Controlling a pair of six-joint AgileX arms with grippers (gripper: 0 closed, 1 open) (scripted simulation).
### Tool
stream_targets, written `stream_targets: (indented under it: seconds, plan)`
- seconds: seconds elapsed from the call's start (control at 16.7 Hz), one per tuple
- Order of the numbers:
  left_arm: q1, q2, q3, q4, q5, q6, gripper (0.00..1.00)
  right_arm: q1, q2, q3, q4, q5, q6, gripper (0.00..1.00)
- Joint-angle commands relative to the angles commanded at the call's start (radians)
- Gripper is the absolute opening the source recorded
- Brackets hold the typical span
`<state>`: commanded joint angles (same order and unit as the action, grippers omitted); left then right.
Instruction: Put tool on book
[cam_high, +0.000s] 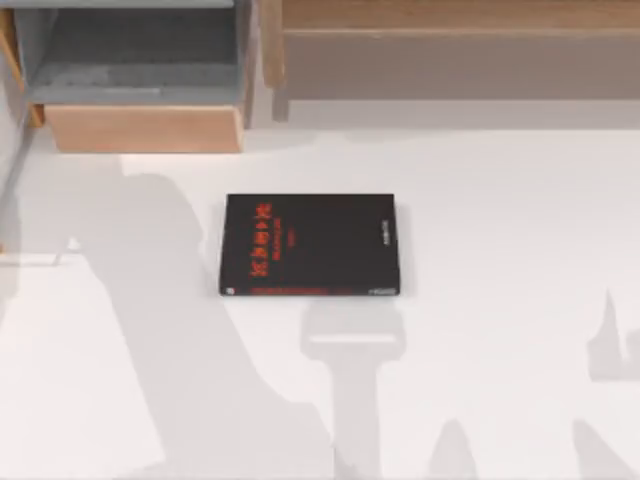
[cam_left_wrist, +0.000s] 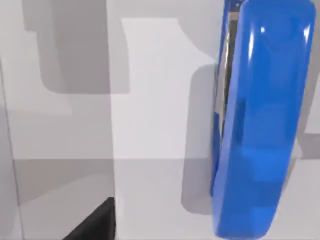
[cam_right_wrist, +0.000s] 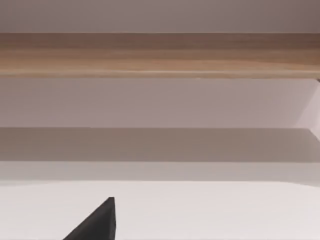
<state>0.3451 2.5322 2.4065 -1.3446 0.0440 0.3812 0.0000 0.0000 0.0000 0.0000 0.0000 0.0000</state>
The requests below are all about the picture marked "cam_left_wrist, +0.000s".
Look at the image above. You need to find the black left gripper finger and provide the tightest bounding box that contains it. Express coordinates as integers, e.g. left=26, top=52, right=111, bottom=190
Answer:
left=60, top=196, right=116, bottom=240

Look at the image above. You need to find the blue stapler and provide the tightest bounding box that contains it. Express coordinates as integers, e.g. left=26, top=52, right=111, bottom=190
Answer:
left=209, top=0, right=316, bottom=238

